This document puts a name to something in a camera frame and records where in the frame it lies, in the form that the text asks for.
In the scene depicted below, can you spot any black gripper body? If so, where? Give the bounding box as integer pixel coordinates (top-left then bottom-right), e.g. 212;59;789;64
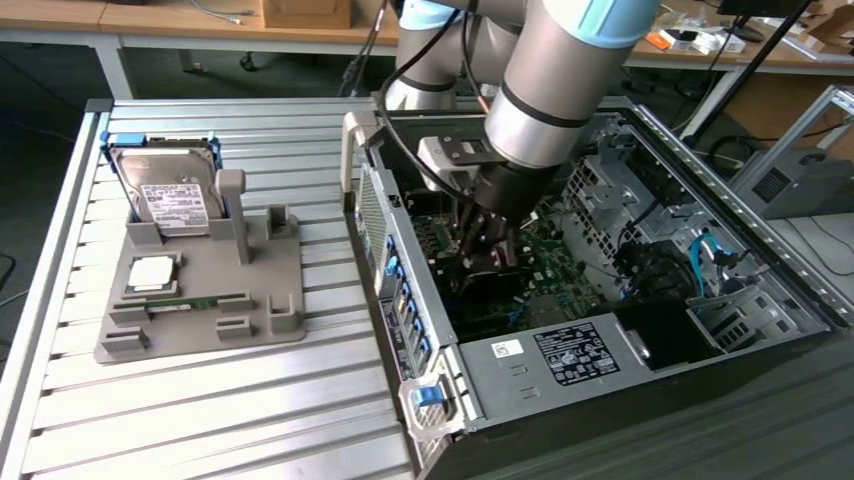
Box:
468;162;560;222

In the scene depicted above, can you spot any black graphics card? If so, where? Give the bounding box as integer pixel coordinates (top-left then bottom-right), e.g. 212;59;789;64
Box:
446;267;528;307

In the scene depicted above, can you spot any green motherboard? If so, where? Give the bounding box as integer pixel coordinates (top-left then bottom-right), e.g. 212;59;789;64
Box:
405;199;601;341

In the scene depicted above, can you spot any tall metal drive cage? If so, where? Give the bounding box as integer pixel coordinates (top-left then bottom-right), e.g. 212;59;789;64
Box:
558;144;668;241

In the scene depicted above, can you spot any black expansion slot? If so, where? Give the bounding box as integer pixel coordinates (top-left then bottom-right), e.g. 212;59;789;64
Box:
456;314;518;337

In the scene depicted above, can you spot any grey power supply unit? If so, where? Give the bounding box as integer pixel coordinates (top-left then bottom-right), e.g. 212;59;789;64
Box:
456;312;652;421

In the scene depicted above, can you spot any low metal disk bay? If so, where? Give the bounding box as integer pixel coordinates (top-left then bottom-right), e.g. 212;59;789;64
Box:
685;287;805;354

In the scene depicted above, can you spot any grey parts rack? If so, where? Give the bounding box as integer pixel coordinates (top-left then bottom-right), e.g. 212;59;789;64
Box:
90;167;308;366

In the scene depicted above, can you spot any open black PC case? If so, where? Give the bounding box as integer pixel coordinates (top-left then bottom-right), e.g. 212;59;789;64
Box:
338;94;854;480

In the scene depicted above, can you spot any grey control box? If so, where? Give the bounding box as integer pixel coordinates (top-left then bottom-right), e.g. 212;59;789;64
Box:
729;147;854;221

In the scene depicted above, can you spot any white small box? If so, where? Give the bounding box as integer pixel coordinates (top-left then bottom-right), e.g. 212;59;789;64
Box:
689;32;747;56

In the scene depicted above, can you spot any green RAM stick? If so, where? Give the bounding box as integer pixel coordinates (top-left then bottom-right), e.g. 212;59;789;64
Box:
142;295;221;314

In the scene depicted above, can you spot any black slanted pole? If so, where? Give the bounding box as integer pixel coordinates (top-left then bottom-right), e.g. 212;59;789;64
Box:
677;0;820;149

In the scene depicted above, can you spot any silver hard disk drive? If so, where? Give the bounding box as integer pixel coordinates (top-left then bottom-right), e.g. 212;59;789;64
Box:
109;142;225;239

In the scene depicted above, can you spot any closed cardboard box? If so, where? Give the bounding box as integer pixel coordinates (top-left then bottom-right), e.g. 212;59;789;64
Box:
258;0;353;30

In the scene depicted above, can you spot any black monitor with stand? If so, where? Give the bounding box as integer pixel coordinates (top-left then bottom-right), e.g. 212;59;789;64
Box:
716;0;812;43

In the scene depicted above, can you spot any silver CPU chip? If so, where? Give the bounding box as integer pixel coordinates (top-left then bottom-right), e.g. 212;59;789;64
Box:
123;257;178;294

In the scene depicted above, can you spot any cluttered wooden desk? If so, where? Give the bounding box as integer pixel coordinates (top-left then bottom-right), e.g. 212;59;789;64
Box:
623;0;854;146

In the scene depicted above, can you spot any blue disk caddy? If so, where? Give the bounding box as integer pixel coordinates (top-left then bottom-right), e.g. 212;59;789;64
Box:
97;130;222;224

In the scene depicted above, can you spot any brown cardboard piece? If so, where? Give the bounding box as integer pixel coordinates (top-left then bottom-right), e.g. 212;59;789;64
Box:
805;4;854;56

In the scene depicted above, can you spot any long wooden desk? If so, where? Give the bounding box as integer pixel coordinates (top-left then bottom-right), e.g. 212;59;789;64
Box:
0;0;401;101

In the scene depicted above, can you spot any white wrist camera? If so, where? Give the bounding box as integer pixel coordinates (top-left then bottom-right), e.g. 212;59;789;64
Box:
416;137;501;194

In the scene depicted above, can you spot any black power wire bundle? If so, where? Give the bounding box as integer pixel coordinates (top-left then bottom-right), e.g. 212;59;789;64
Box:
609;239;695;304

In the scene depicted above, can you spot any black camera cable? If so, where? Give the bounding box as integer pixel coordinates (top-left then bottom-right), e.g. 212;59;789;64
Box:
373;0;485;204

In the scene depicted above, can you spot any blue SATA wire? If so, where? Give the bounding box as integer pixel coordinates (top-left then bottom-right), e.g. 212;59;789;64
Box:
689;232;725;301

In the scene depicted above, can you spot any aluminium profile frame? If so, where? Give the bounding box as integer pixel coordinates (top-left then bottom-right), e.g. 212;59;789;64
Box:
732;84;854;176

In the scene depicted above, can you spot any grey cable on desk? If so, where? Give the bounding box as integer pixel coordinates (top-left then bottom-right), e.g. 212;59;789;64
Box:
188;0;258;25

